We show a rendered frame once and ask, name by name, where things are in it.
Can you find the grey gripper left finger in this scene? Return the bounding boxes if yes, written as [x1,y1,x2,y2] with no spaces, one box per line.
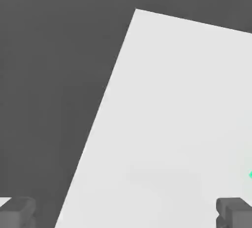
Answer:
[0,196,37,228]

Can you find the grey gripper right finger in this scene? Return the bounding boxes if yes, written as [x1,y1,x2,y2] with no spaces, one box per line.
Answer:
[216,197,252,228]

